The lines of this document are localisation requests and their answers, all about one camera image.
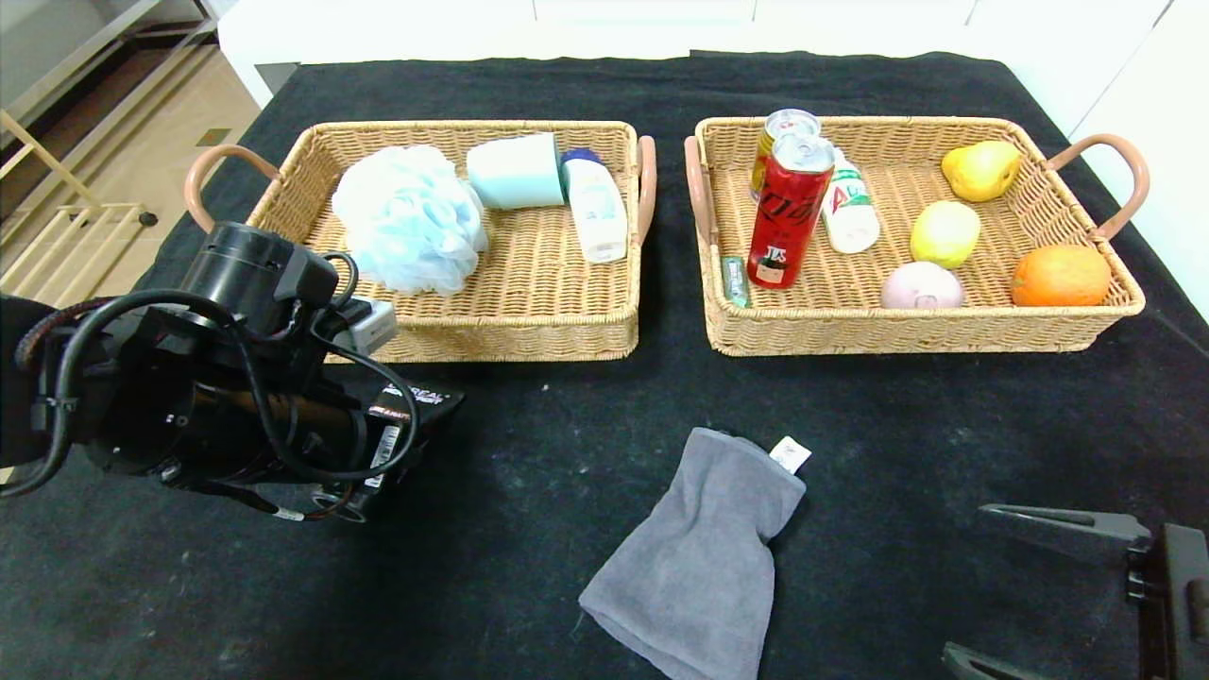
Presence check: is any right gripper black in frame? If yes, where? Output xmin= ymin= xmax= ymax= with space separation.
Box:
xmin=940 ymin=502 xmax=1209 ymax=680

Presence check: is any pink egg-shaped food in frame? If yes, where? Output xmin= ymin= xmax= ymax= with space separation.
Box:
xmin=881 ymin=262 xmax=965 ymax=310

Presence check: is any grey towel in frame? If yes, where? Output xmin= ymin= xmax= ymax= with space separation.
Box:
xmin=579 ymin=428 xmax=811 ymax=680

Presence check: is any yellow lemon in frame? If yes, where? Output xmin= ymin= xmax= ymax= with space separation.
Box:
xmin=911 ymin=199 xmax=983 ymax=269

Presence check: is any red cola can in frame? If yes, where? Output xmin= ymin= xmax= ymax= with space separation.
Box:
xmin=746 ymin=132 xmax=838 ymax=290

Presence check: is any black face wash tube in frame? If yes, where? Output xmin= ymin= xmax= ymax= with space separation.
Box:
xmin=312 ymin=381 xmax=466 ymax=525

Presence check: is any blue mesh bath sponge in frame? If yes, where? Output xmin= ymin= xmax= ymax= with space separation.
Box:
xmin=331 ymin=144 xmax=489 ymax=296

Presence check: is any woven wicker basket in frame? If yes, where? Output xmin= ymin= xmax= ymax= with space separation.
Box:
xmin=184 ymin=119 xmax=657 ymax=366
xmin=684 ymin=115 xmax=1151 ymax=357

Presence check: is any black table cloth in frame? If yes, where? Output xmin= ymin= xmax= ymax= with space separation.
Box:
xmin=0 ymin=49 xmax=1209 ymax=680

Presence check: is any orange fruit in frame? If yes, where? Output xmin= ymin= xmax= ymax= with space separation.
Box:
xmin=1011 ymin=244 xmax=1114 ymax=307

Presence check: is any white AD milk bottle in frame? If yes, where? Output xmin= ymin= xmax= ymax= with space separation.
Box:
xmin=820 ymin=148 xmax=881 ymax=255

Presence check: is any yellow pear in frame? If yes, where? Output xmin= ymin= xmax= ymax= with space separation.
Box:
xmin=941 ymin=140 xmax=1022 ymax=203

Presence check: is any gold energy drink can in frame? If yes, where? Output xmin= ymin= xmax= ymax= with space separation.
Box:
xmin=751 ymin=108 xmax=822 ymax=201

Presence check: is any white lotion bottle blue cap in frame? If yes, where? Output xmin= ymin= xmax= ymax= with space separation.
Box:
xmin=560 ymin=147 xmax=629 ymax=264

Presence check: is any pale blue cup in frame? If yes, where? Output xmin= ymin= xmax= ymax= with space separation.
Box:
xmin=467 ymin=132 xmax=566 ymax=210

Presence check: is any beige wooden rack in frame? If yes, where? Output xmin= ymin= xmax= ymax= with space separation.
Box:
xmin=0 ymin=109 xmax=160 ymax=303

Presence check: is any grey shelf unit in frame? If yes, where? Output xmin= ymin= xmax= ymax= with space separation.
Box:
xmin=0 ymin=0 xmax=218 ymax=126

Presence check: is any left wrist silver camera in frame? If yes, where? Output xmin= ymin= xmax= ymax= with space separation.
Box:
xmin=326 ymin=299 xmax=399 ymax=358

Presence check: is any black red braided cable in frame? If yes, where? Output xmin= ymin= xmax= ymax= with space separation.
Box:
xmin=14 ymin=297 xmax=114 ymax=374

